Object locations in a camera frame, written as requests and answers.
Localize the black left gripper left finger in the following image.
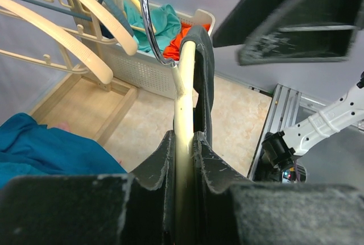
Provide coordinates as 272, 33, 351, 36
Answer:
1, 131, 175, 244

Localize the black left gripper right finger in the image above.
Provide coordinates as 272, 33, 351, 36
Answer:
193, 132, 363, 244

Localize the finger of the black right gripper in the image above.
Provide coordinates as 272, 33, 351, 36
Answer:
212, 0, 363, 65

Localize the cream wooden hanger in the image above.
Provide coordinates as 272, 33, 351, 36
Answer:
79, 0, 138, 56
1, 0, 113, 84
139, 0, 197, 245

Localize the dark grey t-shirt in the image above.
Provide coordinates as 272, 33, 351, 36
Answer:
181, 25, 215, 146

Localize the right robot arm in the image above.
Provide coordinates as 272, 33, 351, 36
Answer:
212, 0, 363, 182

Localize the teal blue hanging t-shirt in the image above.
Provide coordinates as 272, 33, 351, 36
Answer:
1, 113, 126, 187

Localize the yellow cream hanger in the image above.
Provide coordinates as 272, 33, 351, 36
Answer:
113, 0, 157, 34

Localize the orange garment in basket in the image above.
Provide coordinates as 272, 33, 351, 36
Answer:
163, 22, 192, 61

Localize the wooden clothes rack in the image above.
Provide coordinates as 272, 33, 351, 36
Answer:
28, 14, 139, 148

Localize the turquoise garment in basket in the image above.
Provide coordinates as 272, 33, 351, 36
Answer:
124, 0, 181, 54

